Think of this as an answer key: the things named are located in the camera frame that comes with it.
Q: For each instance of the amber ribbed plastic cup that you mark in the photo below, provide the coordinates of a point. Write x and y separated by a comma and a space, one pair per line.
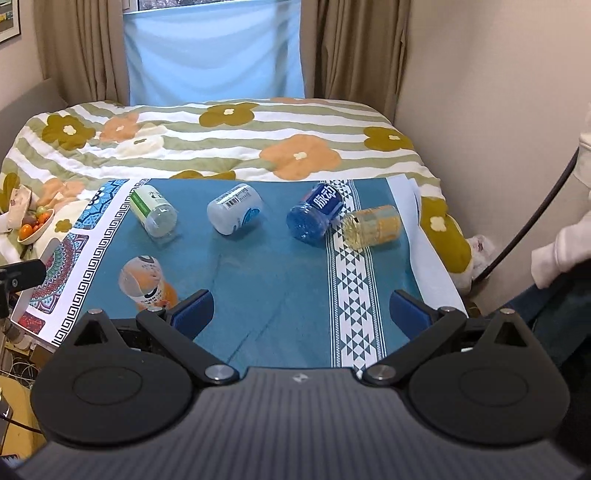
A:
373, 226

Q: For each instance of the person's blue jeans leg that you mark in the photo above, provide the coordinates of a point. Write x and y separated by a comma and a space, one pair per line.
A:
558, 318

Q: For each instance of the grey bed headboard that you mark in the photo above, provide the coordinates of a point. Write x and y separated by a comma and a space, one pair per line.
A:
27, 106

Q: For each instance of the printed cloth bag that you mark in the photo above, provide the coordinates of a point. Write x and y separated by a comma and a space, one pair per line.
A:
17, 201

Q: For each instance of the white cup with barcode label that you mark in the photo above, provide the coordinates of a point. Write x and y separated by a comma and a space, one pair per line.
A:
235, 213

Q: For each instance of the beige curtain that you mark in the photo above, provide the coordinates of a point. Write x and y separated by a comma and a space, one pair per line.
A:
355, 50
78, 50

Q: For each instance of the white plastic bag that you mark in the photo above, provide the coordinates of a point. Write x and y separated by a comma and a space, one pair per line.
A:
480, 249

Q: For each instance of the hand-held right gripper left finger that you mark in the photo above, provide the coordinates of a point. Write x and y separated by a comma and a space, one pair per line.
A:
196, 313

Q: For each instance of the orange printed plastic cup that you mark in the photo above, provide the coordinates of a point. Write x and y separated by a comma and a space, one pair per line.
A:
145, 281

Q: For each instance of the clear cup with green label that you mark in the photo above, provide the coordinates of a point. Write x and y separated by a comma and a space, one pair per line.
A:
152, 210

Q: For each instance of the wooden furniture piece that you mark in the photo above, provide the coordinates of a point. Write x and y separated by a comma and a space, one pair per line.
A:
14, 401

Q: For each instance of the window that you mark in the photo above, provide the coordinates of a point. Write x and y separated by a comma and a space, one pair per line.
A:
207, 3

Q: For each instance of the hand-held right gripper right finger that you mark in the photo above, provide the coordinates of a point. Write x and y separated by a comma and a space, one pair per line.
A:
408, 313

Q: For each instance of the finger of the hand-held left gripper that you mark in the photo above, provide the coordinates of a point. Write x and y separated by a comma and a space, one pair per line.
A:
23, 274

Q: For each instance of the floral striped blanket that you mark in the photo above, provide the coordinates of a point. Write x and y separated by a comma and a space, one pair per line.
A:
277, 134

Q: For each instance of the bowl of cherry tomatoes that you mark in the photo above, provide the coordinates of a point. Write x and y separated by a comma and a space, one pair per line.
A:
33, 227

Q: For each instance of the blue patterned printed cloth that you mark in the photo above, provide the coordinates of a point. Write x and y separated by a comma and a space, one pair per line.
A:
268, 286

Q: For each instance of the blue window curtain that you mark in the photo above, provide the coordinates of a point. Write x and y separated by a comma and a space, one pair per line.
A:
212, 55

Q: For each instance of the blue plastic cup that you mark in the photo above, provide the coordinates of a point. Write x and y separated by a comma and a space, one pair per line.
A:
313, 214

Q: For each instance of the framed wall picture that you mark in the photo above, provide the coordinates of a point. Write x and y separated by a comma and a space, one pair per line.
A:
8, 18

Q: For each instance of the person's right forearm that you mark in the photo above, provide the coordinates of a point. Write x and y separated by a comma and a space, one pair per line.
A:
561, 251

